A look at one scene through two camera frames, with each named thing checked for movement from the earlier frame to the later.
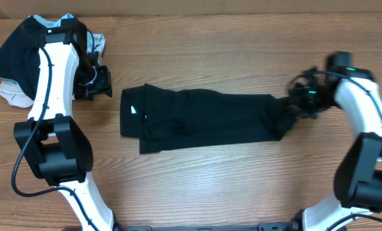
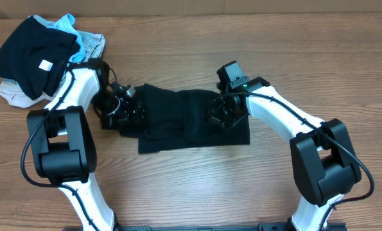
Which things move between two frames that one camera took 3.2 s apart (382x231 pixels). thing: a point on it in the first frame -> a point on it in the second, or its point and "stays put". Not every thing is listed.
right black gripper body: (297, 100) -> (212, 113)
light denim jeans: (95, 42) stays put
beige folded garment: (13, 93) stays put
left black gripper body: (104, 82) -> (138, 112)
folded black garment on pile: (18, 59) stays put
